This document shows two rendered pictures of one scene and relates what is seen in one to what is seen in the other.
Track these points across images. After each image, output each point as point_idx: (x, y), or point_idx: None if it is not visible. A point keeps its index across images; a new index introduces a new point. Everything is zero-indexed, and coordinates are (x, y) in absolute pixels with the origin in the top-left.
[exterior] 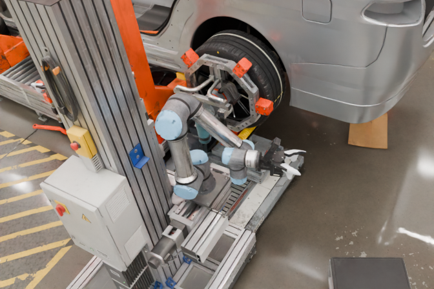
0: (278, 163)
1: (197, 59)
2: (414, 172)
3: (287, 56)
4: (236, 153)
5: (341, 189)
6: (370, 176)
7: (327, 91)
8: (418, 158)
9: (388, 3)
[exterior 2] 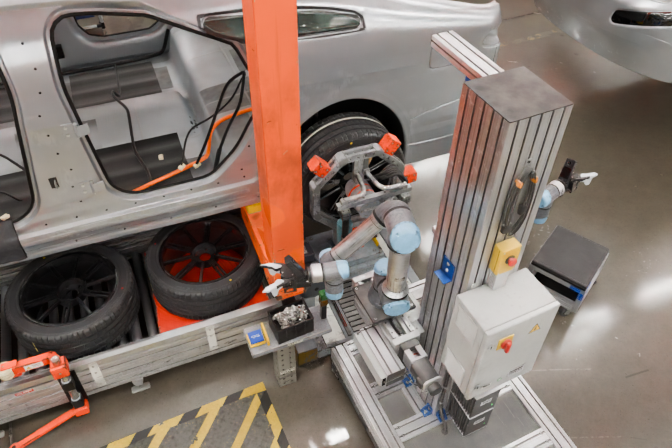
0: (579, 177)
1: (327, 163)
2: None
3: (408, 114)
4: (551, 191)
5: (432, 226)
6: (433, 201)
7: (443, 130)
8: (440, 166)
9: (497, 27)
